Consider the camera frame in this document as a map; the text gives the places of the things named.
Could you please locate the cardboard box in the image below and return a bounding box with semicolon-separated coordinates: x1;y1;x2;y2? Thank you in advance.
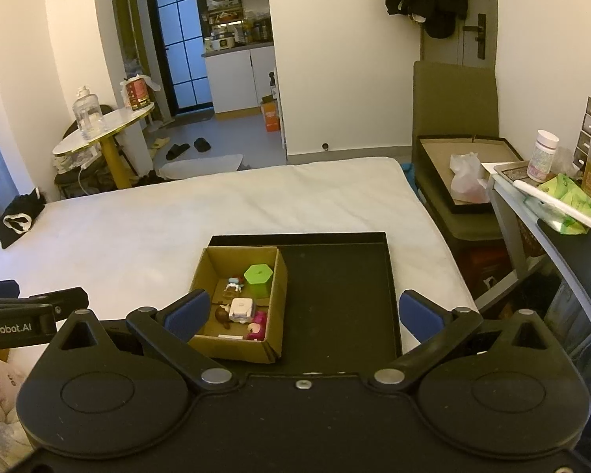
188;246;289;364

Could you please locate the black bag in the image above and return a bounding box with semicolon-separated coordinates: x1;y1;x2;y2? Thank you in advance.
0;188;47;250

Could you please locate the white lavender cube toy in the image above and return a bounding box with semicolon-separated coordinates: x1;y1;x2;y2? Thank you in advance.
229;298;254;322

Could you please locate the olive chair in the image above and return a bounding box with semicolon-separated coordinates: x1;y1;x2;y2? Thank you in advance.
412;60;513;257

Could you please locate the glass panel door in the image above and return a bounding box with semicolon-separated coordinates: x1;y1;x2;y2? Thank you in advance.
145;0;212;112

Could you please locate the white plastic bag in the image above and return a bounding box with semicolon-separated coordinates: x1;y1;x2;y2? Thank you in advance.
450;153;493;203

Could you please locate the orange box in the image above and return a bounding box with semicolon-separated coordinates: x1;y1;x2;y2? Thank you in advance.
261;99;281;132

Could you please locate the red brown canister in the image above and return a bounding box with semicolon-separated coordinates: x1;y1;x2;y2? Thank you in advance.
121;74;153;112

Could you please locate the black door handle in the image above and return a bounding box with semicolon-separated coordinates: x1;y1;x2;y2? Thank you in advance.
463;13;487;58

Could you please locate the green hexagonal box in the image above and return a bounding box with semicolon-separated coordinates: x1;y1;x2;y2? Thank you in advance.
243;263;275;299

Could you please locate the pink toy figure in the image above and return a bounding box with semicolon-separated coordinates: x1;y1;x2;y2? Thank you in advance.
246;311;268;341

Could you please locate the row of dark jars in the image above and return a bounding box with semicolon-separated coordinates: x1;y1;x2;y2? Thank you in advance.
241;17;271;43

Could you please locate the black curved desk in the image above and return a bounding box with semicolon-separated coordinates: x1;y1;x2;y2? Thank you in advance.
537;217;591;316

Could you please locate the white side table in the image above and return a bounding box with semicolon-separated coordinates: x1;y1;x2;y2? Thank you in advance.
483;160;572;287

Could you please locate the white kitchen cabinet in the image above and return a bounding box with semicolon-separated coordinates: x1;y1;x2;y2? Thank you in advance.
202;44;277;119

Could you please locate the clear water jug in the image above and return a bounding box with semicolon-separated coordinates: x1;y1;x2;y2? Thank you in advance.
72;86;104;141

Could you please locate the dark brown storage box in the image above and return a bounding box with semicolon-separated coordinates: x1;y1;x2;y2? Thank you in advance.
455;244;513;301

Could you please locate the white pill bottle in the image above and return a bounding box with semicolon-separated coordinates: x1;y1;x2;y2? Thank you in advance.
527;129;561;183

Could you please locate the black tray with cardboard lining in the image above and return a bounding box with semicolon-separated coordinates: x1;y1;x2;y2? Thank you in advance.
414;134;528;214

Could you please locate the green snack packet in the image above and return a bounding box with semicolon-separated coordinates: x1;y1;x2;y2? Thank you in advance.
524;173;591;235

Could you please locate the white plush toy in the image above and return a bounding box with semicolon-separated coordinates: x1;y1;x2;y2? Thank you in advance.
0;350;33;466

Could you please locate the wicker basket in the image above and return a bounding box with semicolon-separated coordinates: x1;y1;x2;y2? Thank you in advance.
515;217;547;257

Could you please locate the white flat stick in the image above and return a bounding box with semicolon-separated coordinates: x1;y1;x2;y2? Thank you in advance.
513;180;591;231

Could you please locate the grey floor mat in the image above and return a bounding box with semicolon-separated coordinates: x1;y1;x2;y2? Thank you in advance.
158;153;244;181

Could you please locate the pile of household clutter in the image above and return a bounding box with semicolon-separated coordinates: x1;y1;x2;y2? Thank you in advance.
54;150;124;190

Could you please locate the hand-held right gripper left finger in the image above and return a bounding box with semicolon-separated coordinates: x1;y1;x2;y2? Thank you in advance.
54;288;240;390

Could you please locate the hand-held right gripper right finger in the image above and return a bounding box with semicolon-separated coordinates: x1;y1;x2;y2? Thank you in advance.
373;290;555;389

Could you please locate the round table with yellow leg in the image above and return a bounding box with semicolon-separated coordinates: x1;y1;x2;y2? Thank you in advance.
52;103;156;190

